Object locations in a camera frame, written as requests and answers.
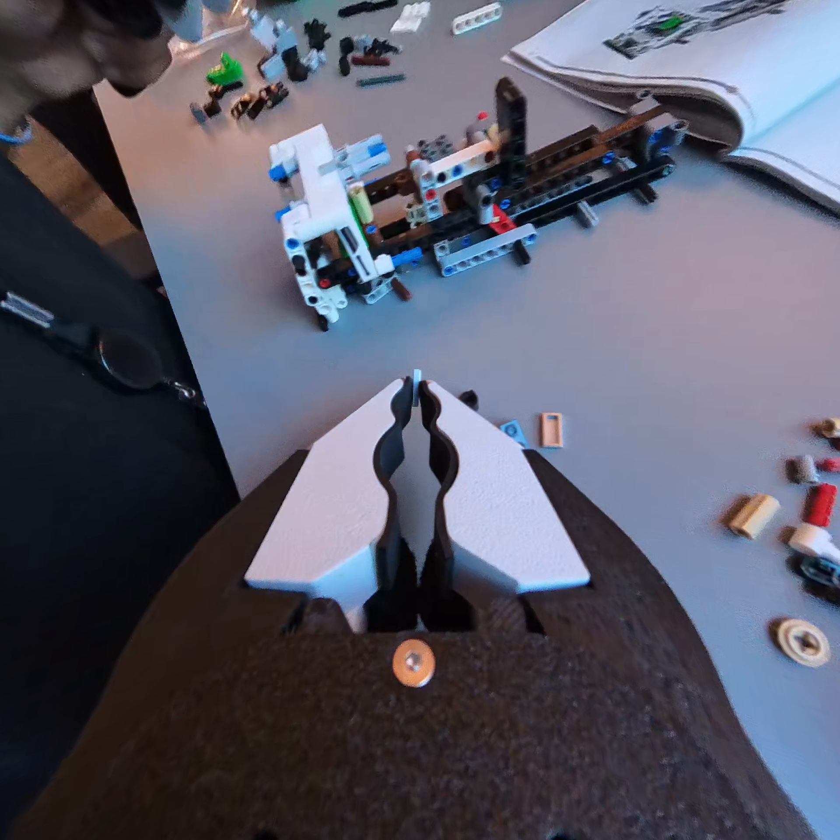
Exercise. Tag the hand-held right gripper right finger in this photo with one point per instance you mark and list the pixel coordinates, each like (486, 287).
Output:
(518, 525)

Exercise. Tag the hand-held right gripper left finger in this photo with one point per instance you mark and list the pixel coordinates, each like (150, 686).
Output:
(315, 525)

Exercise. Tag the light grey lego panel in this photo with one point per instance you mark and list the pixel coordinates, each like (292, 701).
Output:
(282, 39)

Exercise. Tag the small white lego piece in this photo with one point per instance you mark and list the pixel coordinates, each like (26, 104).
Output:
(417, 387)

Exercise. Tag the partly built lego truck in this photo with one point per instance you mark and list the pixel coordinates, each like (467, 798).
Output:
(315, 197)

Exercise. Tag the green lego piece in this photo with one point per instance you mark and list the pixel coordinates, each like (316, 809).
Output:
(226, 71)

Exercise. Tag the small blue lego plate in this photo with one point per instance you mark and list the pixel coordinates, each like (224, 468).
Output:
(513, 433)

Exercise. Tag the tan lego tile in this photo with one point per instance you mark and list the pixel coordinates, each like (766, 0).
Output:
(551, 430)

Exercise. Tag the pile of small dark lego parts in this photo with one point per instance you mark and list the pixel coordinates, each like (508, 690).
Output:
(289, 62)

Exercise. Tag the brown lego axle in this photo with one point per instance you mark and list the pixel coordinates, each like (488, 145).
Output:
(369, 61)

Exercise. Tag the long black lego axle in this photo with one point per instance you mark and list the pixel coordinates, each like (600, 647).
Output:
(367, 8)

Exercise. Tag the blue-grey lego axle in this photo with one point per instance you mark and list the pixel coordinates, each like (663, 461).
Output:
(380, 80)

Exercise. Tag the white lego plate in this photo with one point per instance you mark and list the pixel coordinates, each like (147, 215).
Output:
(420, 13)
(401, 23)

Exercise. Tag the pile of coloured lego parts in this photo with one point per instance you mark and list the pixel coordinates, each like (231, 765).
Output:
(814, 512)

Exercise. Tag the white lego beam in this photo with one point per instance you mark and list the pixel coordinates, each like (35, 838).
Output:
(477, 18)

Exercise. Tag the clear plastic bag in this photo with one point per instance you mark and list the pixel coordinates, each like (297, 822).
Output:
(226, 29)

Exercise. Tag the black badge reel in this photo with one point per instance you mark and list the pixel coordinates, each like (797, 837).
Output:
(128, 358)

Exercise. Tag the open instruction booklet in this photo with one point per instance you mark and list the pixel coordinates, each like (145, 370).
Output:
(722, 65)

